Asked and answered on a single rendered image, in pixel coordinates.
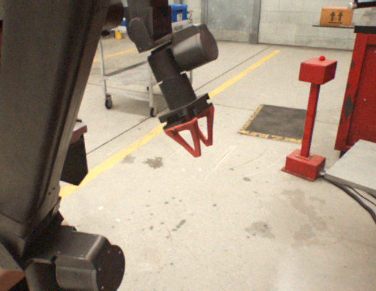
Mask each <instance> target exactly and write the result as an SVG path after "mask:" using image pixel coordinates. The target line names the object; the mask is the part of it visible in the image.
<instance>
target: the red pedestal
mask: <svg viewBox="0 0 376 291"><path fill-rule="evenodd" d="M336 70H337V61H336V60H326V59H325V57H324V56H321V57H320V58H311V59H308V60H306V61H303V62H301V67H300V73H299V79H298V81H303V82H311V85H310V94H309V98H308V104H307V113H306V117H305V126H304V130H303V139H302V144H301V149H300V150H299V149H298V148H297V149H296V150H295V151H293V152H292V153H291V154H290V155H288V156H286V160H285V166H283V167H282V169H281V171H283V172H284V173H288V174H290V175H294V176H297V177H301V178H303V179H306V180H309V181H311V182H314V181H315V180H316V179H317V178H318V177H319V171H320V170H321V169H322V168H323V167H324V166H325V160H326V158H325V157H322V156H319V155H316V154H313V153H311V152H310V147H311V143H312V135H313V131H314V123H315V118H316V111H317V106H318V101H319V89H320V85H323V84H325V83H327V82H329V81H331V80H332V79H335V74H336Z"/></svg>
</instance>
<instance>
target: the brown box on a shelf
mask: <svg viewBox="0 0 376 291"><path fill-rule="evenodd" d="M353 12H354V9H352V10H349V9H348V7H347V6H336V7H332V6H323V8H322V11H321V18H320V21H318V22H316V23H315V24H314V25H312V27H320V28H321V27H331V28H354V27H355V24H356V23H357V22H355V21H353V22H352V16H353Z"/></svg>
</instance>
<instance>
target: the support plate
mask: <svg viewBox="0 0 376 291"><path fill-rule="evenodd" d="M324 177H325V178H327V179H331V180H333V181H336V182H339V183H341V184H345V185H347V186H350V187H353V188H356V189H359V190H361V191H364V192H367V193H370V194H373V195H376V143H371V142H368V141H364V140H361V139H360V140H359V141H358V142H357V143H356V144H355V145H353V147H351V149H349V151H347V153H345V154H344V155H343V156H342V157H341V158H340V159H339V160H338V161H337V162H336V163H335V164H334V165H333V166H332V167H331V168H330V169H329V170H328V171H326V172H325V175H324Z"/></svg>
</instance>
